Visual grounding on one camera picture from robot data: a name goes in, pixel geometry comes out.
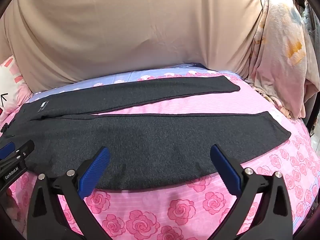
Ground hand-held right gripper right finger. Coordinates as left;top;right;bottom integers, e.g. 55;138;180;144
211;144;293;240

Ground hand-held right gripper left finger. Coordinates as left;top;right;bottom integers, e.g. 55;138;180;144
27;146;112;240

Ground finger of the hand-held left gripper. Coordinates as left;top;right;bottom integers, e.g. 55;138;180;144
0;141;15;159
0;140;35;167

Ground dark grey pants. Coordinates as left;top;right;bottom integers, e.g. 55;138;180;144
0;75;292;190

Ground pink white pillow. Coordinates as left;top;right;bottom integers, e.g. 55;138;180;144
0;55;33;120

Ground pink rose bedsheet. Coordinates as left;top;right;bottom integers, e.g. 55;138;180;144
5;64;320;240

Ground black pole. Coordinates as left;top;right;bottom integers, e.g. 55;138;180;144
305;100;320;137

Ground pale pink printed blanket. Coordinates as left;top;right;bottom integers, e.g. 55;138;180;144
246;0;320;120

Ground beige cloth cover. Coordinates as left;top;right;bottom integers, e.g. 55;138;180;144
0;0;268;93

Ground grey hanging clothes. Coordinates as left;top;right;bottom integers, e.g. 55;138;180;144
291;0;320;43

